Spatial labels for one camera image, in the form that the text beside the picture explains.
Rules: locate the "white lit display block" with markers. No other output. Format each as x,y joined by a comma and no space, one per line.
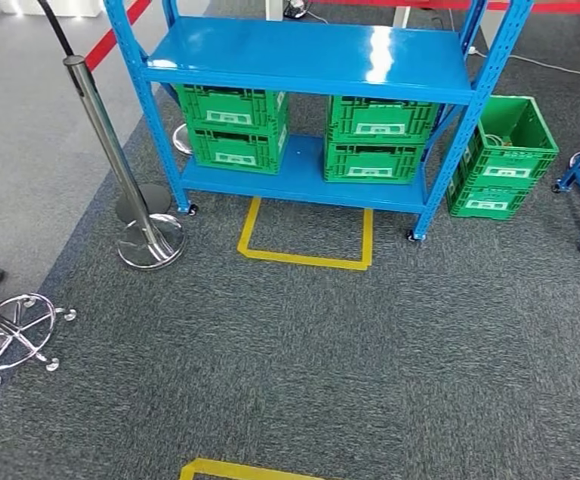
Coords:
50,6

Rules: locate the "black stanchion with round base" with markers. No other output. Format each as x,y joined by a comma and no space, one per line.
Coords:
157,199

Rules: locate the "black device with white plug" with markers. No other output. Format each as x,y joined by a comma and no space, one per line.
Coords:
296,8

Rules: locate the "black round stool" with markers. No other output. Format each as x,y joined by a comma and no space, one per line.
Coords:
12,331

